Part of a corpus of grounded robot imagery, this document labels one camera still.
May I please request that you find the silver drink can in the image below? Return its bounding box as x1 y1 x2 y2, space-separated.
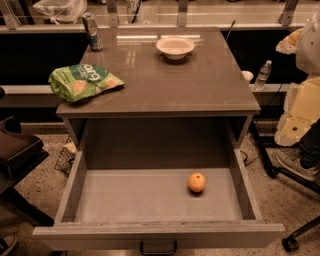
81 12 103 51

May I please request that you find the black rolling stand base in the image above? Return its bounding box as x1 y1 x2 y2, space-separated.
249 122 320 253

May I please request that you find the shoe at bottom left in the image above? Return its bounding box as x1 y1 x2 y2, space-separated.
0 235 17 256

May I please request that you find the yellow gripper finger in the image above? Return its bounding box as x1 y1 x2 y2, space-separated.
274 77 320 146
276 29 302 55

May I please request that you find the white paper cup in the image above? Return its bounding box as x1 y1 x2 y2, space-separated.
242 70 253 83

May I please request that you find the white bowl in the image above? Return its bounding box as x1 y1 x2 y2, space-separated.
156 37 195 60

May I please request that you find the black drawer handle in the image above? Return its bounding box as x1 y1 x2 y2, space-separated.
139 241 178 256

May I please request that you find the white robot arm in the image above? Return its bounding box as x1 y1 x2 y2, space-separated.
274 10 320 146

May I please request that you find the clear plastic water bottle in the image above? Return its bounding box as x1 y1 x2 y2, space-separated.
253 60 272 91

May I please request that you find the dark chair at left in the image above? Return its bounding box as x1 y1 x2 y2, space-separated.
0 86 55 228

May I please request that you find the grey open top drawer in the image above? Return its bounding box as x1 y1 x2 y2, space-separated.
32 117 286 251

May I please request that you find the wire basket on floor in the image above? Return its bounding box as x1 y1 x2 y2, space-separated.
54 137 77 177

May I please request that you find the grey counter cabinet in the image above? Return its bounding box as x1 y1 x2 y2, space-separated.
57 27 260 144

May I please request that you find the orange fruit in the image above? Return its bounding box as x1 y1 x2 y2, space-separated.
188 173 206 193

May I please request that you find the grey sneaker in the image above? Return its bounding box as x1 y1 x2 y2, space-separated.
276 150 318 181

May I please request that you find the green chip bag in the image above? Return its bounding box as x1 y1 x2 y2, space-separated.
48 64 124 103

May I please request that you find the white plastic bag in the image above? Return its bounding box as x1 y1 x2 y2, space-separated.
33 0 87 24

